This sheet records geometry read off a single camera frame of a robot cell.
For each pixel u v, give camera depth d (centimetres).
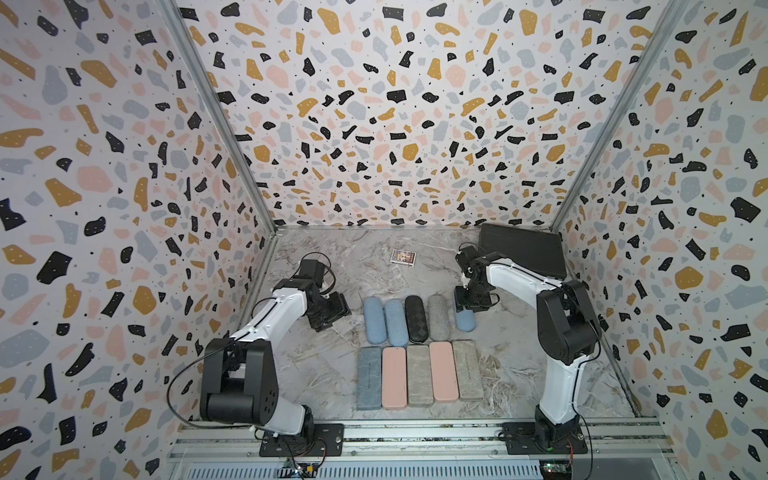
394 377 82
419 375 82
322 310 75
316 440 73
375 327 92
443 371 84
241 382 43
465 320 94
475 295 83
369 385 80
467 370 83
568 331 52
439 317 94
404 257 110
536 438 70
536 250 114
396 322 92
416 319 92
